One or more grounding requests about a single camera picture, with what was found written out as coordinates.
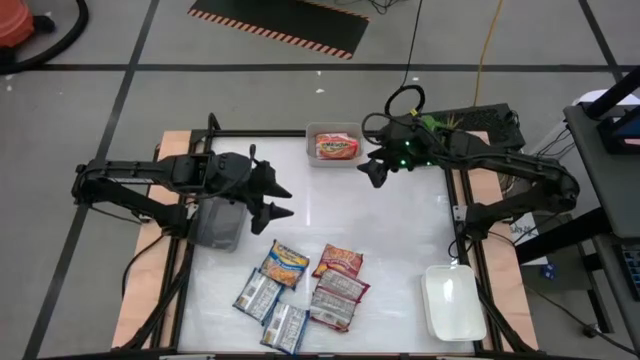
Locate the black floor cable with plug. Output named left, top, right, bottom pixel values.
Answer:
left=522, top=284, right=640, bottom=357

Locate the black vacuum hose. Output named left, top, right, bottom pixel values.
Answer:
left=0, top=0, right=90, bottom=76

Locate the black hazard-striped floor mat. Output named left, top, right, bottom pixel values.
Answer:
left=187, top=0, right=371, bottom=61

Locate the white plastic bin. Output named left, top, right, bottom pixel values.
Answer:
left=420, top=264, right=488, bottom=343

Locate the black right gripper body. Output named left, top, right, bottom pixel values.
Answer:
left=369, top=113, right=441, bottom=174

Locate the orange chicken noodle pack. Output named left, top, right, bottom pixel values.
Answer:
left=314, top=132, right=361, bottom=162

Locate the yellow floor cable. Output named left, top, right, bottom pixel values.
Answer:
left=472, top=0, right=505, bottom=107

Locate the potted green succulent plant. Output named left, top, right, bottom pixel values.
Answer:
left=418, top=113, right=464, bottom=135

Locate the maroon beef noodle pack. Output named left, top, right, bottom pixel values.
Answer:
left=308, top=287, right=357, bottom=333
left=315, top=268, right=371, bottom=303
left=312, top=243, right=365, bottom=280

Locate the orange shop vacuum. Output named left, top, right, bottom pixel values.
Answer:
left=0, top=0, right=56, bottom=64

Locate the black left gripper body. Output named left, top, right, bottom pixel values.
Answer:
left=243, top=158, right=276, bottom=236

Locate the blue soy sauce noodle pack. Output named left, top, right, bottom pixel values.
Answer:
left=232, top=267, right=286, bottom=325
left=259, top=301, right=311, bottom=356
left=259, top=239, right=311, bottom=291

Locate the black computer case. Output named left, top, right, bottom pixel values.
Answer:
left=424, top=103, right=527, bottom=151

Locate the black coiled floor cable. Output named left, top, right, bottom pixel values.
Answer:
left=383, top=0, right=427, bottom=121

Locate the black keyboard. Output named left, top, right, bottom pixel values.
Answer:
left=619, top=243, right=640, bottom=302

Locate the black monitor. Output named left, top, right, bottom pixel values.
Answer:
left=595, top=107, right=640, bottom=155

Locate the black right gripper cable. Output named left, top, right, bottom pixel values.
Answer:
left=360, top=112, right=401, bottom=147

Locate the dark grey plastic bin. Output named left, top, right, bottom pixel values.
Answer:
left=188, top=195, right=250, bottom=254

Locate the white paper sheet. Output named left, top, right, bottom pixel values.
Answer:
left=508, top=209, right=541, bottom=247

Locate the light grey plastic bin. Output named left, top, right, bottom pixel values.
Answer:
left=305, top=121, right=365, bottom=169

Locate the grey desk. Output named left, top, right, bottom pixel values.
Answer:
left=514, top=102, right=640, bottom=346

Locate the black cable bundle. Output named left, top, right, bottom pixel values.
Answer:
left=367, top=0, right=401, bottom=15

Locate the black aluminium table frame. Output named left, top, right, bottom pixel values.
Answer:
left=119, top=128, right=539, bottom=360

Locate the black arm base cable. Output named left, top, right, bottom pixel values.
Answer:
left=121, top=230, right=169, bottom=301

